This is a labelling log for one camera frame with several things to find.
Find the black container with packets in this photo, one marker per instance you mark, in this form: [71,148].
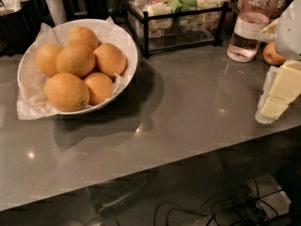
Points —
[20,24]

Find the dark striped cup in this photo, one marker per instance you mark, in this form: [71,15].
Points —
[96,9]

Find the clear water bottle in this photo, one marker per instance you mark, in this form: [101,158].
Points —
[244,43]

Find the orange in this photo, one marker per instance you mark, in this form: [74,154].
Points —
[270,55]
[109,59]
[100,87]
[46,58]
[84,35]
[67,92]
[77,59]

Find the white cup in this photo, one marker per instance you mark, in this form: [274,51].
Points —
[57,11]

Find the white paper liner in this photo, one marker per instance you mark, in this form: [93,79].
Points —
[32,102]

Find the white ceramic bowl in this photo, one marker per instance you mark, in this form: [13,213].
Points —
[127,46]

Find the orange on table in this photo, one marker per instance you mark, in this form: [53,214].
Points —
[270,55]

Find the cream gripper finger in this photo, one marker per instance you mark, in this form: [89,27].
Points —
[268,34]
[281,87]

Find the black wire rack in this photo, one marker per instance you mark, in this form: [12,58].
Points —
[175,24]

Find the orange back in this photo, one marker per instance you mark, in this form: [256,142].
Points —
[84,35]

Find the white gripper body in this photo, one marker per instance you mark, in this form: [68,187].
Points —
[290,32]

